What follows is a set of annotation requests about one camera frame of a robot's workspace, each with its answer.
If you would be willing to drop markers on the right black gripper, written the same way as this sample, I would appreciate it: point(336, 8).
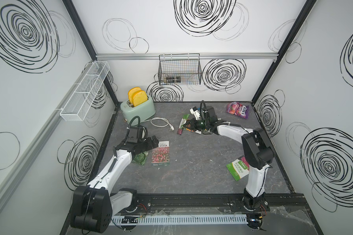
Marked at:
point(193, 125)

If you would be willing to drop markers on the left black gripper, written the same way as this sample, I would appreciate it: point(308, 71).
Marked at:
point(150, 145)

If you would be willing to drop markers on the green leafy seed packet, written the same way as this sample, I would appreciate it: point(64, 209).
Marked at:
point(141, 158)

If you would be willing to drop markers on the green white impatiens seed packet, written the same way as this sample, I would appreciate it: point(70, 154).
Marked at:
point(182, 123)

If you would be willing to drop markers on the pink flower field seed packet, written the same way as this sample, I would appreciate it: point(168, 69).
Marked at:
point(161, 154)

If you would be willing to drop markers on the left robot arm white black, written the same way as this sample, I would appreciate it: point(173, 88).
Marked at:
point(94, 205)

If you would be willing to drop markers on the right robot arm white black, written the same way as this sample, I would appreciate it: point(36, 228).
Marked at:
point(258, 149)

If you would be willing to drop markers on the purple candy bag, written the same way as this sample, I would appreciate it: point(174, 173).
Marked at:
point(238, 109)

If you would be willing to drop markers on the mint green toaster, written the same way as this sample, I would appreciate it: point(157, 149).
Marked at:
point(144, 110)

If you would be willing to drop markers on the yellow toast slice front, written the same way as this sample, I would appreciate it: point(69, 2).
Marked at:
point(139, 97)

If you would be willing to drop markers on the yellow toast slice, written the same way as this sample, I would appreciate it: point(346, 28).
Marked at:
point(132, 92)
point(139, 97)

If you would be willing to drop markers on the yellow toast slice back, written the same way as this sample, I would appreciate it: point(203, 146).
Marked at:
point(132, 92)

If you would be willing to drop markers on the dark object in basket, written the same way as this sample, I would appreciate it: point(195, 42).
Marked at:
point(172, 79)

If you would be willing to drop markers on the black wire wall basket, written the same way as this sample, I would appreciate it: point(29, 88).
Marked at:
point(185, 65)

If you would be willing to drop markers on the white wire wall shelf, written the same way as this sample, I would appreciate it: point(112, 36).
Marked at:
point(89, 93)

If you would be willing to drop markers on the white slotted cable duct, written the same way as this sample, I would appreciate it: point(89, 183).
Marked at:
point(204, 219)

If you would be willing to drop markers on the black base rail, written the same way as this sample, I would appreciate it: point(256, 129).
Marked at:
point(237, 202)

